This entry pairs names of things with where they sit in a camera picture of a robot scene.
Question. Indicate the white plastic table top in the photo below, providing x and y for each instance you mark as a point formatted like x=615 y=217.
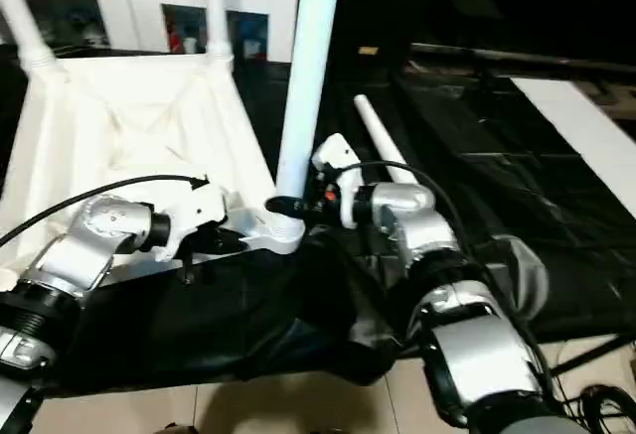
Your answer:
x=129 y=126

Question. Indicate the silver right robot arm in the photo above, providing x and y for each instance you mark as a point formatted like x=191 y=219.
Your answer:
x=447 y=295

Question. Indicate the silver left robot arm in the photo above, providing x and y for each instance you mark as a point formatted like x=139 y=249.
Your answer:
x=79 y=245

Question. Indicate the black mat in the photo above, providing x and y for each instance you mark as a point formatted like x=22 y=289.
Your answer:
x=477 y=216

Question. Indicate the white board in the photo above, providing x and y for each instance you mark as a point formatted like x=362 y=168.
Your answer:
x=581 y=126

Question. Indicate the black floor stand bar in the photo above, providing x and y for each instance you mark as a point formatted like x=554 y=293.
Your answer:
x=596 y=353

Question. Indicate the black metal rail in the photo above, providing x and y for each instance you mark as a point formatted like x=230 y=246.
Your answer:
x=517 y=57

